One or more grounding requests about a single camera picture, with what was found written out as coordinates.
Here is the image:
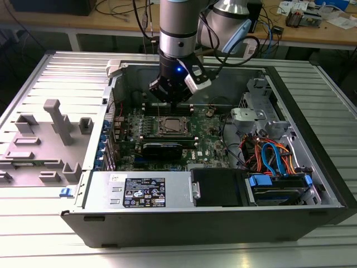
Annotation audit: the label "black graphics card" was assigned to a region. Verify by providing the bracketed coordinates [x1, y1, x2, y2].
[141, 142, 184, 162]

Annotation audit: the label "blue bench cable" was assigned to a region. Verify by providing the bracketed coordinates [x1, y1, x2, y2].
[266, 21, 277, 55]

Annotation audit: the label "green motherboard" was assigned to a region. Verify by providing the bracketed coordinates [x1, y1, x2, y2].
[111, 106, 242, 173]

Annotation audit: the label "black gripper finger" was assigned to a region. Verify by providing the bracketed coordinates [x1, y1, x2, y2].
[170, 100, 182, 116]

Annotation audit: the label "hard disk in blue carrier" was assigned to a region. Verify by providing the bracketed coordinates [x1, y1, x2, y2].
[244, 172, 315, 207]

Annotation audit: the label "grey parts rack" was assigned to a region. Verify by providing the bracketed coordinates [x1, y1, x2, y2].
[0, 99, 94, 188]

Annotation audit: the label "black PC case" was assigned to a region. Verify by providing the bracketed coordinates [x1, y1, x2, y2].
[60, 59, 357, 249]

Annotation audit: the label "copper coil device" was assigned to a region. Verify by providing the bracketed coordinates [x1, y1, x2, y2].
[286, 7, 305, 28]

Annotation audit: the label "metal socket cover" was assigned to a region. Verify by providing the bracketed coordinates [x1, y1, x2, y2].
[158, 116, 191, 135]

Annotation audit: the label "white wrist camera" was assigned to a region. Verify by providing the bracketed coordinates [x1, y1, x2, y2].
[184, 69, 213, 93]

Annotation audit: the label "silver metal bracket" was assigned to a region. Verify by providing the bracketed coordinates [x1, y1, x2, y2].
[230, 107, 265, 131]

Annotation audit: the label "metal drive cage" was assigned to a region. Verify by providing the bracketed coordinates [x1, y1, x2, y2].
[238, 78, 281, 123]

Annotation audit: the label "orange wire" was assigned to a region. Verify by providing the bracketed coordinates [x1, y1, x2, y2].
[255, 136, 297, 176]

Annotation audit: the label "red wire bundle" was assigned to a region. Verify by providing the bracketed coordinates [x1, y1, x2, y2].
[239, 133, 262, 170]

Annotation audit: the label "wooden workbench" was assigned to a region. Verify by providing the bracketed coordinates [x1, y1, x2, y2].
[0, 0, 357, 52]

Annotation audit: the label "white paper sheets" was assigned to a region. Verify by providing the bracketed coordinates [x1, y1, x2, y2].
[326, 15, 357, 31]

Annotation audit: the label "CPU socket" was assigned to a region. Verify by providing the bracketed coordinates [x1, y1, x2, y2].
[157, 114, 192, 137]

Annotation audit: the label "silver power supply unit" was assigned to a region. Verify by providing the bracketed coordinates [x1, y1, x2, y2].
[83, 170, 194, 209]

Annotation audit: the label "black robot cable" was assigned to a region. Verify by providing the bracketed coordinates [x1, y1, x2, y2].
[198, 13, 262, 76]

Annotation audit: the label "black case cable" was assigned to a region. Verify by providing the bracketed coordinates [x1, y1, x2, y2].
[220, 113, 246, 171]

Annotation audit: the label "silver CPU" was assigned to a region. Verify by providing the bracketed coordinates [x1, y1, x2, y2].
[164, 118, 185, 132]

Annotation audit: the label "grey bench device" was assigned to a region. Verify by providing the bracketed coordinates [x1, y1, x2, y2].
[302, 8, 330, 28]

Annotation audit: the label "silver latch handle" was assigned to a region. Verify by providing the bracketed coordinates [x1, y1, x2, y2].
[190, 180, 201, 200]

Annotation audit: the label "blue wire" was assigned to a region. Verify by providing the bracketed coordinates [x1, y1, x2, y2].
[261, 142, 288, 178]

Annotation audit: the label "black computer box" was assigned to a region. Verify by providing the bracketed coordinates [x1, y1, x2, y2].
[11, 0, 97, 17]

